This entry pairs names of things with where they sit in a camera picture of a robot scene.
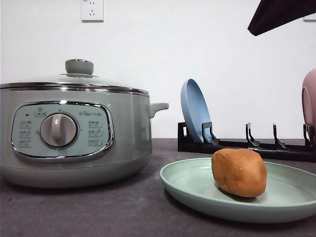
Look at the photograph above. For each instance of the white wall socket right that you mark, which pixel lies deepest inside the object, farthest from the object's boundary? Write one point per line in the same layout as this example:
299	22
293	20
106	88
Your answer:
310	18

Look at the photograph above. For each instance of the green plate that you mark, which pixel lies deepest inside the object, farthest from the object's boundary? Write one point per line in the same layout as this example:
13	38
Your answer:
192	185

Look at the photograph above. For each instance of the glass steamer lid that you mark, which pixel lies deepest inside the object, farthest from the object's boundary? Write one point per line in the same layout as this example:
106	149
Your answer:
78	76

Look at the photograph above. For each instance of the white wall socket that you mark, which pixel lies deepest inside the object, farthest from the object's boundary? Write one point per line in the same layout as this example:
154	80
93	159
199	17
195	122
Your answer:
310	18
92	11

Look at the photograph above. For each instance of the black dish rack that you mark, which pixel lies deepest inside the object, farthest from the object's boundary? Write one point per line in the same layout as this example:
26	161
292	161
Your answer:
272	150

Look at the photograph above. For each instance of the blue plate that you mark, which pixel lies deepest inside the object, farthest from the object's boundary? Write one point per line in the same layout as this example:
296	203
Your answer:
195	108

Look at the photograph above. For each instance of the white wall socket left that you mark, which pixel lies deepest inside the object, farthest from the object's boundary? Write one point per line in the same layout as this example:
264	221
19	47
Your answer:
92	11

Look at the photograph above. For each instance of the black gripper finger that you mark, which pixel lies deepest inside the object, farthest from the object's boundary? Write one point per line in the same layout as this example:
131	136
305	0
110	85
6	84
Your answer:
272	14

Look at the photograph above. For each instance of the brown potato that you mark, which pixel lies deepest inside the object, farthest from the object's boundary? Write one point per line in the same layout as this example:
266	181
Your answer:
240	172

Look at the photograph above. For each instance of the green electric steamer pot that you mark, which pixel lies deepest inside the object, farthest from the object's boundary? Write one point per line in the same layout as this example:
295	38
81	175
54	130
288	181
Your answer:
74	139

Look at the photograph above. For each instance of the pink plate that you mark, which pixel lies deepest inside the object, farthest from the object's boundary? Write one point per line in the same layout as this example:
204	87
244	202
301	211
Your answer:
309	101

